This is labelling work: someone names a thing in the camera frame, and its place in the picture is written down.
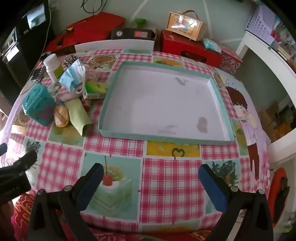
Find white cable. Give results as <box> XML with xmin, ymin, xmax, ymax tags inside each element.
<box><xmin>42</xmin><ymin>7</ymin><xmax>52</xmax><ymax>54</ymax></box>

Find leopard print scrunchie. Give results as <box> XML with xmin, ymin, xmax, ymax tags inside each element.
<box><xmin>63</xmin><ymin>54</ymin><xmax>80</xmax><ymax>66</ymax></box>

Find cardboard boxes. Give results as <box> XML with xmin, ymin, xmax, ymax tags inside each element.
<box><xmin>260</xmin><ymin>100</ymin><xmax>296</xmax><ymax>142</ymax></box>

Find long black box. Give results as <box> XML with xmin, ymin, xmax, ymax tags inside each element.
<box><xmin>110</xmin><ymin>28</ymin><xmax>156</xmax><ymax>41</ymax></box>

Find pink checked printed tablecloth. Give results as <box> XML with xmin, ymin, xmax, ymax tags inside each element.
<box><xmin>0</xmin><ymin>49</ymin><xmax>272</xmax><ymax>233</ymax></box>

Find light blue wipes pack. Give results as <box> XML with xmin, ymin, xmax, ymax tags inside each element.
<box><xmin>202</xmin><ymin>38</ymin><xmax>222</xmax><ymax>53</ymax></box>

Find red gift box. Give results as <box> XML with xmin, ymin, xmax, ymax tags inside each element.
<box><xmin>160</xmin><ymin>29</ymin><xmax>223</xmax><ymax>69</ymax></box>

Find black smartphone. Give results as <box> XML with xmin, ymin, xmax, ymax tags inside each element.
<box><xmin>31</xmin><ymin>52</ymin><xmax>52</xmax><ymax>81</ymax></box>

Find black cable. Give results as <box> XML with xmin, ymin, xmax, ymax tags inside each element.
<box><xmin>82</xmin><ymin>0</ymin><xmax>109</xmax><ymax>14</ymax></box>

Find purple plastic basket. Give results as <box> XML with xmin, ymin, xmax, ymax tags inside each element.
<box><xmin>245</xmin><ymin>4</ymin><xmax>278</xmax><ymax>44</ymax></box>

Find small black monitor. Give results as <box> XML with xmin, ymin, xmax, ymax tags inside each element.
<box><xmin>22</xmin><ymin>3</ymin><xmax>47</xmax><ymax>29</ymax></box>

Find green tissue pack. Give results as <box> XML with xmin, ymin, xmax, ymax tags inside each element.
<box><xmin>84</xmin><ymin>82</ymin><xmax>109</xmax><ymax>99</ymax></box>

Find black cabinet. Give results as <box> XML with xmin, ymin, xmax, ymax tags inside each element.
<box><xmin>0</xmin><ymin>23</ymin><xmax>56</xmax><ymax>109</ymax></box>

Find white shelf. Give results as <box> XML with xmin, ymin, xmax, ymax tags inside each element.
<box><xmin>236</xmin><ymin>30</ymin><xmax>296</xmax><ymax>100</ymax></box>

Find orange chair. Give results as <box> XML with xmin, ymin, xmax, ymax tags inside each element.
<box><xmin>268</xmin><ymin>167</ymin><xmax>290</xmax><ymax>229</ymax></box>

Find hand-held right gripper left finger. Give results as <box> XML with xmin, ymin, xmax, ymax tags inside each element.
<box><xmin>27</xmin><ymin>163</ymin><xmax>104</xmax><ymax>241</ymax></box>

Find light green cloth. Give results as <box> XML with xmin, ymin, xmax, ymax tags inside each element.
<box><xmin>65</xmin><ymin>98</ymin><xmax>93</xmax><ymax>137</ymax></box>

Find red patterned box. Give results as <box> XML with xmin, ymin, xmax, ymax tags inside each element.
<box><xmin>218</xmin><ymin>45</ymin><xmax>244</xmax><ymax>75</ymax></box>

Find orange bread squishy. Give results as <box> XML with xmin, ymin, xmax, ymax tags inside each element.
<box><xmin>54</xmin><ymin>105</ymin><xmax>70</xmax><ymax>127</ymax></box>

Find shallow teal box tray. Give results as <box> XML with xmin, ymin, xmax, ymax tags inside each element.
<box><xmin>98</xmin><ymin>61</ymin><xmax>234</xmax><ymax>146</ymax></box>

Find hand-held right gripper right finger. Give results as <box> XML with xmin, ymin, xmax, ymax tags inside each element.
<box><xmin>199</xmin><ymin>164</ymin><xmax>274</xmax><ymax>241</ymax></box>

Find blue face mask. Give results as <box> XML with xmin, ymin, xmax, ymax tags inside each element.
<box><xmin>59</xmin><ymin>58</ymin><xmax>87</xmax><ymax>93</ymax></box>

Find white bottle green label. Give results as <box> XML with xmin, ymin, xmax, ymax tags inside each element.
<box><xmin>43</xmin><ymin>54</ymin><xmax>64</xmax><ymax>82</ymax></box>

